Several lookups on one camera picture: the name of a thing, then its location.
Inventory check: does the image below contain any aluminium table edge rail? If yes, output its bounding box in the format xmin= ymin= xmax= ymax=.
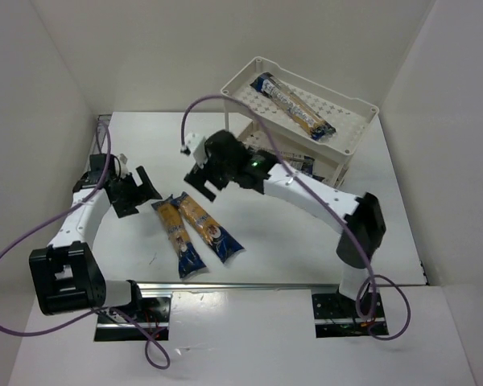
xmin=92 ymin=114 xmax=112 ymax=154

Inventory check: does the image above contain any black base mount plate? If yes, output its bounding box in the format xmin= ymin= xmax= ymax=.
xmin=93 ymin=292 xmax=172 ymax=342
xmin=312 ymin=292 xmax=389 ymax=339

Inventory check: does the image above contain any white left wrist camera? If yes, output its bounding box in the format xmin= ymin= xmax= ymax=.
xmin=114 ymin=154 xmax=130 ymax=179

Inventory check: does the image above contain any yellow spaghetti bag right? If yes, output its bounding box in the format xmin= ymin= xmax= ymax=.
xmin=171 ymin=191 xmax=244 ymax=263

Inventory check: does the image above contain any yellow spaghetti bag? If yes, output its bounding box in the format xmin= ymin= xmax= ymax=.
xmin=151 ymin=195 xmax=206 ymax=280
xmin=171 ymin=191 xmax=244 ymax=263

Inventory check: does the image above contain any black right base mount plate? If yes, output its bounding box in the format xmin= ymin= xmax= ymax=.
xmin=312 ymin=292 xmax=389 ymax=339

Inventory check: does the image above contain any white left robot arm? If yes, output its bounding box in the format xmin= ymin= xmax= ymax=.
xmin=29 ymin=154 xmax=161 ymax=315

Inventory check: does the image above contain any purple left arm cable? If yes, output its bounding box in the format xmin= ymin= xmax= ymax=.
xmin=0 ymin=120 xmax=171 ymax=370

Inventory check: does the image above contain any cream two-tier shelf cart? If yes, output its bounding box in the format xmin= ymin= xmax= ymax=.
xmin=221 ymin=57 xmax=379 ymax=187

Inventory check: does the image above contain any yellow spaghetti bag left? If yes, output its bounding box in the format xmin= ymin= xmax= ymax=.
xmin=151 ymin=195 xmax=206 ymax=280

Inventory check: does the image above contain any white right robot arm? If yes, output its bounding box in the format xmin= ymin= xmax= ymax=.
xmin=181 ymin=130 xmax=386 ymax=301

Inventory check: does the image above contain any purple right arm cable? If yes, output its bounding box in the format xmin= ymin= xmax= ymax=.
xmin=180 ymin=93 xmax=411 ymax=341

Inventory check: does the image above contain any spaghetti bag with white label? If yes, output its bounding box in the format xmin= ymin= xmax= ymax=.
xmin=250 ymin=72 xmax=336 ymax=142

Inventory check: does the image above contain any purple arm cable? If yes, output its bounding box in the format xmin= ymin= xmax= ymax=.
xmin=0 ymin=120 xmax=171 ymax=370
xmin=180 ymin=93 xmax=411 ymax=341

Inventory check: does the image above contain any front aluminium rail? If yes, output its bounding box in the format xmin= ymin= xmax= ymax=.
xmin=137 ymin=282 xmax=338 ymax=293

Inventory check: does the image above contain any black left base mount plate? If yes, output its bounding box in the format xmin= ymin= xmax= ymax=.
xmin=93 ymin=292 xmax=172 ymax=342

